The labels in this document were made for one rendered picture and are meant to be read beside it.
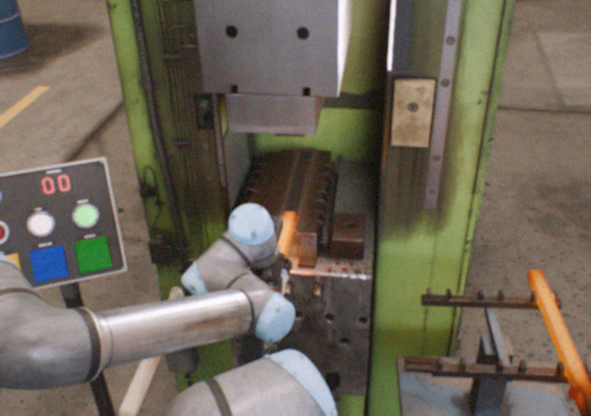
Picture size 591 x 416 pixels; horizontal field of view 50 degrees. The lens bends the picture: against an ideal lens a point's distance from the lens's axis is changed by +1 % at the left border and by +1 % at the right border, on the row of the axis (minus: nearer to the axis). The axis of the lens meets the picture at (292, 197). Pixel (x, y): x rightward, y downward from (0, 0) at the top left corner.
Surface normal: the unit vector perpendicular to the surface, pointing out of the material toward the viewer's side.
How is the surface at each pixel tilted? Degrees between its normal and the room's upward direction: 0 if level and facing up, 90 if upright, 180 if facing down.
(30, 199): 60
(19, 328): 30
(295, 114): 90
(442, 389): 0
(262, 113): 90
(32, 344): 48
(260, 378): 3
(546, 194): 0
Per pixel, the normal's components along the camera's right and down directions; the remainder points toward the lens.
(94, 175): 0.24, 0.04
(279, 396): 0.22, -0.44
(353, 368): -0.14, 0.55
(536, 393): -0.03, -0.83
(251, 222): -0.10, -0.45
